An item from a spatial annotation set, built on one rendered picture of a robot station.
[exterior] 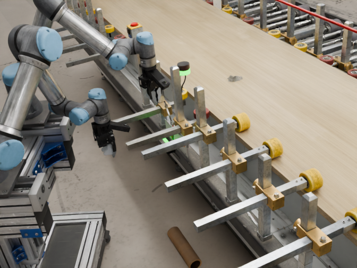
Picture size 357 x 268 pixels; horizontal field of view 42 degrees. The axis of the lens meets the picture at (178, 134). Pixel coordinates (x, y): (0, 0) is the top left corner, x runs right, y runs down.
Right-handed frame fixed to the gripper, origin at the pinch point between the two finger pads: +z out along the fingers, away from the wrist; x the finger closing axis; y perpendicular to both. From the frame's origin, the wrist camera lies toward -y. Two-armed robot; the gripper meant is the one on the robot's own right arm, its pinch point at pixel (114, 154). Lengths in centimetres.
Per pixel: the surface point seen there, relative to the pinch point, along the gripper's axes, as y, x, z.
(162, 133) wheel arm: -25.4, 1.5, -3.3
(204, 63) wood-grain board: -77, -50, -7
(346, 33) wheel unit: -145, -6, -22
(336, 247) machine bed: -58, 90, 13
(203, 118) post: -38.1, 22.7, -18.6
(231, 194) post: -36, 48, 7
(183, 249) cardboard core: -26, 6, 75
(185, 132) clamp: -36.1, 5.0, -1.8
